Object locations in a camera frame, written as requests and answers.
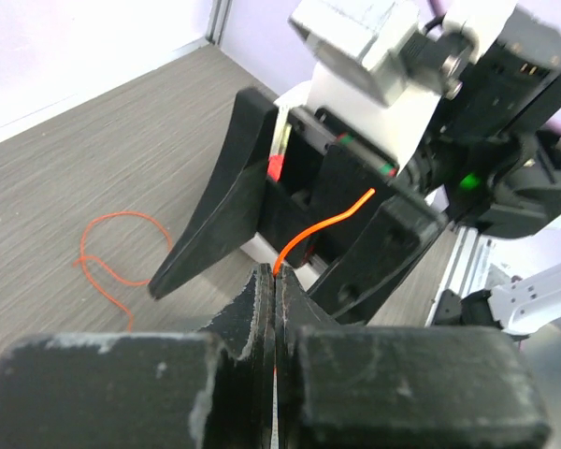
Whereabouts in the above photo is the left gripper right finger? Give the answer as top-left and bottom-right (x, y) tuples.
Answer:
(275, 267), (552, 448)

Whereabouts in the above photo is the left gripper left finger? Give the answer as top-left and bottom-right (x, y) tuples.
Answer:
(0, 265), (275, 448)

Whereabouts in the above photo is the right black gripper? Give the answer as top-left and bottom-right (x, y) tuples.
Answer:
(149, 87), (448, 325)

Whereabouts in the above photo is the orange thin cable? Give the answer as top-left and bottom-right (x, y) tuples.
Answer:
(73, 187), (378, 375)

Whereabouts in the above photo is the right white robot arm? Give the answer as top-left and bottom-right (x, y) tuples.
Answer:
(148, 1), (561, 325)

